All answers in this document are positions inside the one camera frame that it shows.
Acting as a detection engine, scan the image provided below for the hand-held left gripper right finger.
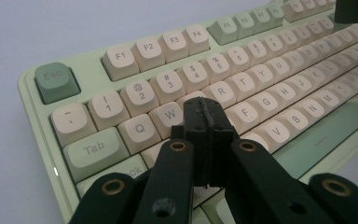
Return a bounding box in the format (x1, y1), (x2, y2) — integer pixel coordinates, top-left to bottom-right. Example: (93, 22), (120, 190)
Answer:
(200, 96), (334, 224)

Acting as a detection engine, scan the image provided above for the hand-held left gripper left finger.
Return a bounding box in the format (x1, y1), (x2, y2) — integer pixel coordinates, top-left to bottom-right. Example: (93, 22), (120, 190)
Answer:
(132, 96), (214, 224)

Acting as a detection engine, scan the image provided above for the green and cream keyboard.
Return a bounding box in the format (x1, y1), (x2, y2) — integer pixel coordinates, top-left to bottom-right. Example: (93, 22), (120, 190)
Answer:
(18, 0), (358, 224)

